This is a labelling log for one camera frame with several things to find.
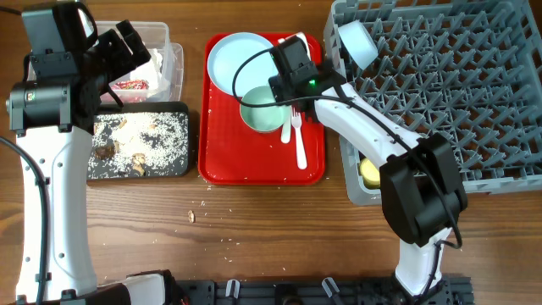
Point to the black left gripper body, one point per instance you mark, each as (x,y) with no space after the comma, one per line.
(110,59)

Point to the white napkin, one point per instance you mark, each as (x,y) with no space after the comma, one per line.
(149,75)

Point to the red snack wrapper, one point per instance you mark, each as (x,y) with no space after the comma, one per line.
(131,85)

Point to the light blue plate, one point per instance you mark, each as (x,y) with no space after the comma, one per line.
(229,53)

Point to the green bowl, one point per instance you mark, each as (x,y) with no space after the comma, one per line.
(266,119)

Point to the cream plastic spoon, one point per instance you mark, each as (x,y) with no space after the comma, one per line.
(286,127)

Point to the light blue bowl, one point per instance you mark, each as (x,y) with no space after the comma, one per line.
(358,43)

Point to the yellow plastic cup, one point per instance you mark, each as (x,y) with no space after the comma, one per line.
(370,174)

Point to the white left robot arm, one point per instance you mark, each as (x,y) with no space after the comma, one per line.
(51,112)

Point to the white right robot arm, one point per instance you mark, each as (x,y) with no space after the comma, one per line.
(421,189)

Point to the black waste tray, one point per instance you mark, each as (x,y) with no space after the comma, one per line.
(186,140)

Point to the grey dishwasher rack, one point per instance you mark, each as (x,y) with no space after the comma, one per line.
(467,70)

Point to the clear plastic bin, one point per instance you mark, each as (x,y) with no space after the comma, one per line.
(156,35)

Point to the food scraps with rice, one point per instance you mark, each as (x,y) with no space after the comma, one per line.
(139,142)

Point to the red plastic tray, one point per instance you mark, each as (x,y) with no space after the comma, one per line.
(230,153)

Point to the cream plastic fork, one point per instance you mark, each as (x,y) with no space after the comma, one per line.
(301,157)

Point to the brown food crumb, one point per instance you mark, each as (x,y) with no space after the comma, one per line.
(191,216)

